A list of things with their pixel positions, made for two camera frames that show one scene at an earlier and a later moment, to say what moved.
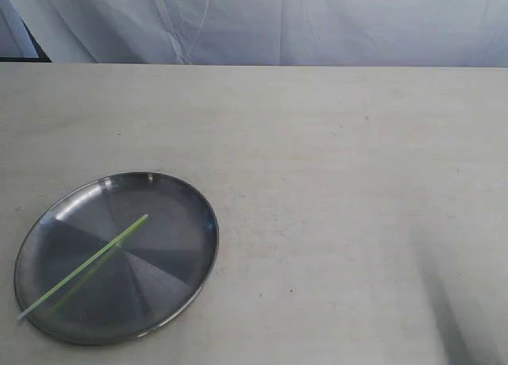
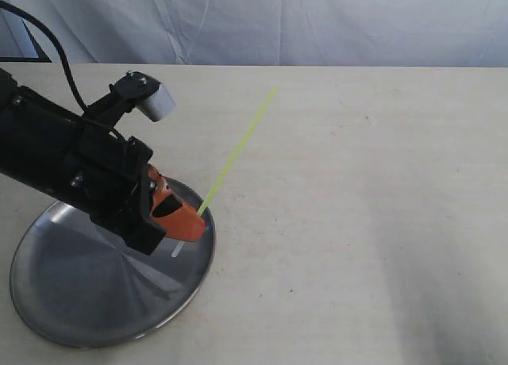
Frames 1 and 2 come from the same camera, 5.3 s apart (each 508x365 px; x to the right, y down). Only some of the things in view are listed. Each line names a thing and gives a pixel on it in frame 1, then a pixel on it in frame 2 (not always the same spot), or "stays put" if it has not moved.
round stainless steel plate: x=115 y=259 stays put
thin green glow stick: x=82 y=267 to x=273 y=92
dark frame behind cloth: x=42 y=56 stays put
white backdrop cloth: x=383 y=25 stays put
